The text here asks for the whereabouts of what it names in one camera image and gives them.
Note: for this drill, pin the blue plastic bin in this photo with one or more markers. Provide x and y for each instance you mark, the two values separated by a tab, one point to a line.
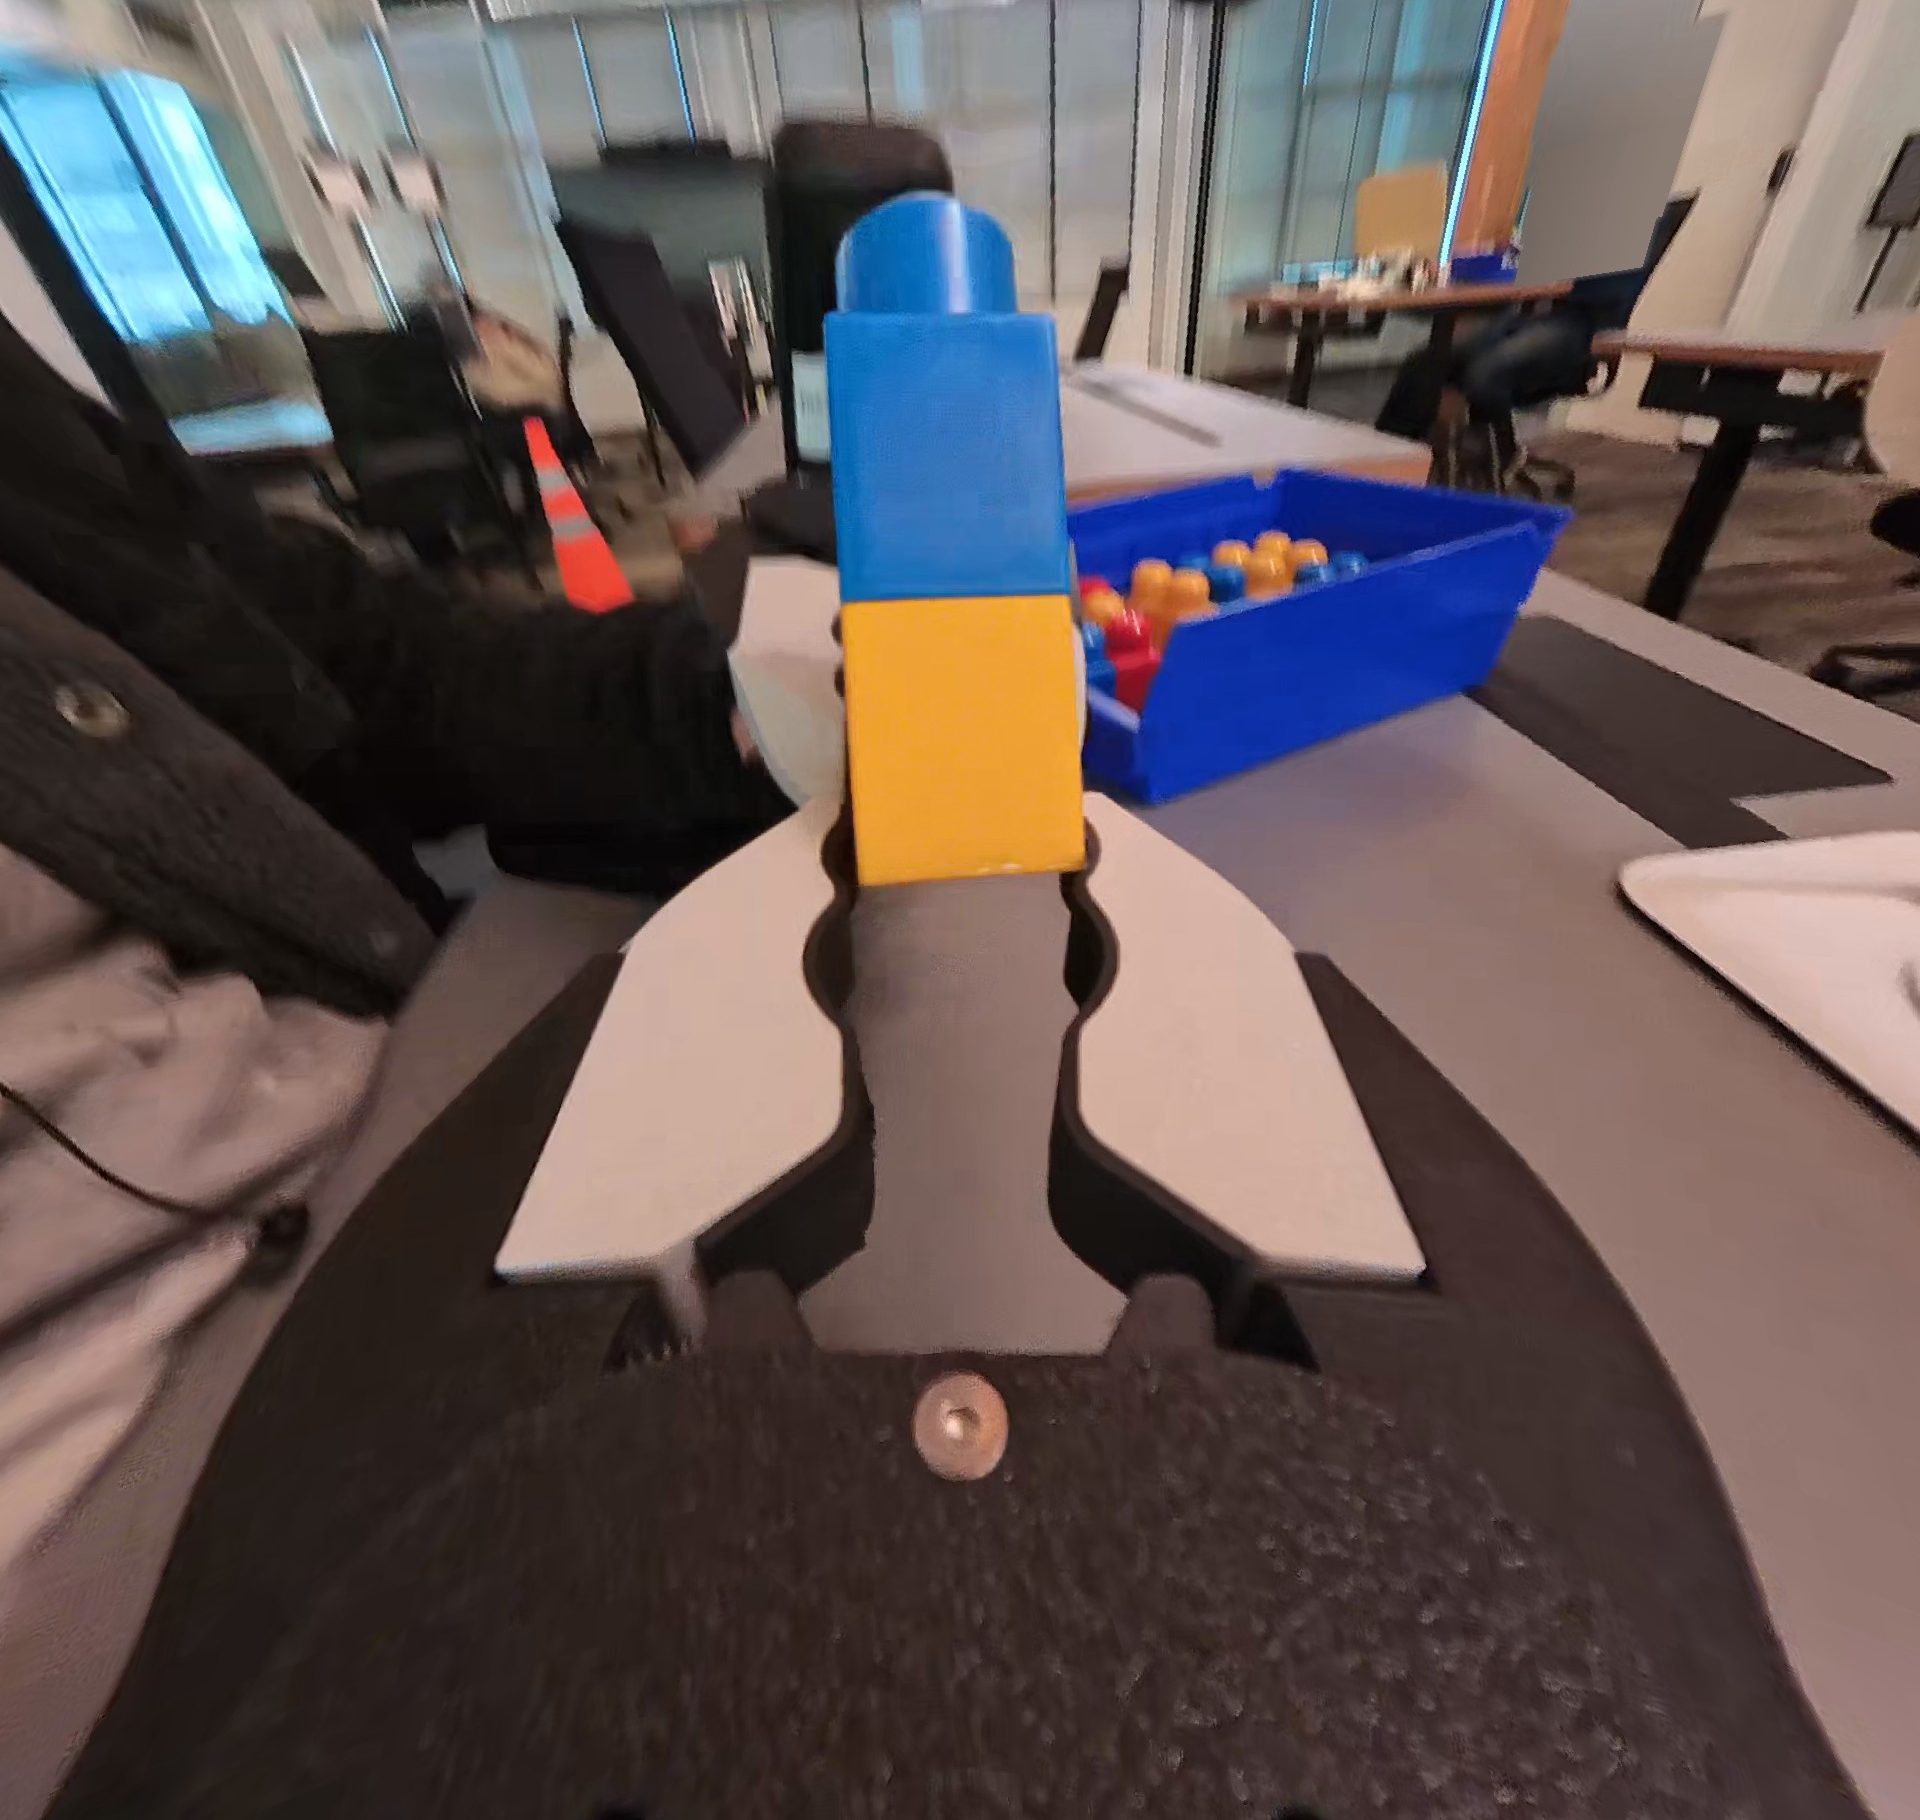
1483	262
1322	679

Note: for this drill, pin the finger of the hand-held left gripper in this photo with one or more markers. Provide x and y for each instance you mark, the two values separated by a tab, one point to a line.
790	717

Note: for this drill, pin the person's left forearm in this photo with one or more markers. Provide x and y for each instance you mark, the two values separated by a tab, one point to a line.
601	740

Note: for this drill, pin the pile of colourful mega blocks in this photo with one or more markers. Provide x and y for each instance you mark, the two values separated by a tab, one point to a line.
1185	589

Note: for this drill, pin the orange two-stud mega block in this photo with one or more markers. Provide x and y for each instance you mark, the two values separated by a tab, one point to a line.
961	740

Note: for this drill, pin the blue one-stud mega block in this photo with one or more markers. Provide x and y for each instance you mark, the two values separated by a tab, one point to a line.
946	455

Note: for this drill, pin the black office chair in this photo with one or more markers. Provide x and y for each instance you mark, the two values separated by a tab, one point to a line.
1891	532
1665	245

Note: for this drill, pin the grey hooded sweatshirt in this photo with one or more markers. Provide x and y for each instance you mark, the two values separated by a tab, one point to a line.
135	1099

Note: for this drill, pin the black fleece jacket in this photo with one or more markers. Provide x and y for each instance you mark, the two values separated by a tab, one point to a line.
182	740

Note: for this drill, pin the wood-edged office desk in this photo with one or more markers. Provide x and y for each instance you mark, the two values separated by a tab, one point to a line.
1395	298
1170	427
1740	351

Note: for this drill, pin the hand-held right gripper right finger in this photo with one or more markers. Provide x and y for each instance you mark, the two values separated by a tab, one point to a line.
1245	1099

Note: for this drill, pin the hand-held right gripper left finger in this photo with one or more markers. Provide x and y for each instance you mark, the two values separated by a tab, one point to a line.
690	1085

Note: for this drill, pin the orange traffic cone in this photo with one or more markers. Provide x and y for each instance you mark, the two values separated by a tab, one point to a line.
578	532

